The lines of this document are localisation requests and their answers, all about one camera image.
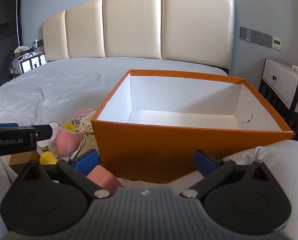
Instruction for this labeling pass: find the bed with pale sheet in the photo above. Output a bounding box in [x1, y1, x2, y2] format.
[0, 56, 229, 130]

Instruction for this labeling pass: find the cream cloth pouch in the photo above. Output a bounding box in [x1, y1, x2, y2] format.
[74, 112, 97, 140]

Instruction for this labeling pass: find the orange cardboard box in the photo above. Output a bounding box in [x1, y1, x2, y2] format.
[91, 69, 294, 183]

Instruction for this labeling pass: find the olive brown box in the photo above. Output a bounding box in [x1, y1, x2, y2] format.
[8, 152, 42, 174]

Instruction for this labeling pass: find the white duvet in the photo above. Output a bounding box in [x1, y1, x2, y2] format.
[220, 139, 298, 240]

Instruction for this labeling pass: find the grey wall outlet panel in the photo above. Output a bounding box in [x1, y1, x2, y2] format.
[240, 26, 273, 47]

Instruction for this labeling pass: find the pink egg-shaped ball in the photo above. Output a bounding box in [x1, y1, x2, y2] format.
[56, 131, 81, 156]

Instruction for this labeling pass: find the cluttered white nightstand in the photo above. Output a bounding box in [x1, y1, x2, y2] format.
[8, 45, 46, 77]

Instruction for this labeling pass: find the yellow plastic cylinder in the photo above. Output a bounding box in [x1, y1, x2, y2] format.
[40, 152, 59, 165]

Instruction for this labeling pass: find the clear plastic cup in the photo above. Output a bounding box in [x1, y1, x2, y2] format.
[47, 126, 86, 158]

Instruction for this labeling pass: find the white drawer black nightstand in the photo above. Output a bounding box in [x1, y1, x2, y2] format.
[258, 58, 298, 147]

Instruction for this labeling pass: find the cream padded headboard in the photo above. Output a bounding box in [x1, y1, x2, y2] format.
[42, 0, 235, 68]

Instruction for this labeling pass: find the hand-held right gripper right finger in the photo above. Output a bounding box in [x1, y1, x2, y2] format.
[179, 149, 277, 199]

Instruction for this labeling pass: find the white cable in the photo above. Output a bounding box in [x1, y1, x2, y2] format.
[279, 64, 298, 76]

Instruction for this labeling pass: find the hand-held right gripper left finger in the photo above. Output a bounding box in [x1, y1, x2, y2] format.
[16, 149, 112, 200]

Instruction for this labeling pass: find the pink rectangular block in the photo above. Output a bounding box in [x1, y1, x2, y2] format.
[86, 165, 124, 195]

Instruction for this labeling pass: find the pink flat case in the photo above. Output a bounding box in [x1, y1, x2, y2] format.
[75, 108, 96, 121]

